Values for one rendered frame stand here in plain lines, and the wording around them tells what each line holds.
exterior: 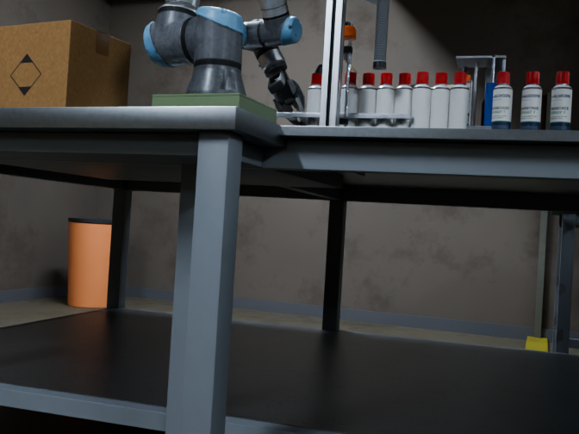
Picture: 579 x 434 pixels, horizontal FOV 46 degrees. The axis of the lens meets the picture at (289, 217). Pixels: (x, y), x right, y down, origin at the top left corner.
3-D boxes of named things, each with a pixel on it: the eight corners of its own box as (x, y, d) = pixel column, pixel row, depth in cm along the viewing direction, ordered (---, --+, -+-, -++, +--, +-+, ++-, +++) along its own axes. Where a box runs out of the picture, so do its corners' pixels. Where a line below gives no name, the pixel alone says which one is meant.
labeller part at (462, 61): (505, 67, 200) (505, 64, 200) (506, 58, 190) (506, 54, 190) (457, 67, 204) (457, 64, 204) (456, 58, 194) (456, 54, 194)
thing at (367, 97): (375, 145, 198) (379, 75, 199) (372, 143, 193) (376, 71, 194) (357, 145, 200) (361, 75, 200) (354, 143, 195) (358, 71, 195)
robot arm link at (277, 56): (276, 46, 202) (252, 59, 204) (282, 58, 202) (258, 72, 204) (283, 52, 210) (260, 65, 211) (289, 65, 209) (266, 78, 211)
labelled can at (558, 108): (568, 150, 183) (572, 74, 183) (570, 147, 178) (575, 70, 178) (547, 150, 184) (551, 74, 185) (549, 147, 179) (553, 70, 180)
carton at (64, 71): (126, 139, 193) (132, 44, 194) (64, 125, 172) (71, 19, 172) (46, 139, 206) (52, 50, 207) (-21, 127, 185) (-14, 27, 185)
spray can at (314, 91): (323, 145, 203) (327, 76, 203) (320, 142, 198) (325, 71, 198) (306, 144, 204) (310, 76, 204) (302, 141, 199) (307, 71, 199)
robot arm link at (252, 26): (252, 16, 190) (274, 22, 200) (221, 21, 196) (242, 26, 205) (253, 45, 191) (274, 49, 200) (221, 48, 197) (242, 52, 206)
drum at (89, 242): (85, 300, 497) (90, 218, 497) (129, 306, 483) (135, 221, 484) (50, 305, 461) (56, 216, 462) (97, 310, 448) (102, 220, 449)
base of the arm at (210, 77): (256, 108, 172) (258, 70, 172) (230, 98, 157) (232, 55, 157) (202, 109, 177) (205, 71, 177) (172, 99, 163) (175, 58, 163)
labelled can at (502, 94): (509, 149, 187) (513, 74, 188) (510, 146, 182) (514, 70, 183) (489, 148, 189) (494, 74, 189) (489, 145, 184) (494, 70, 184)
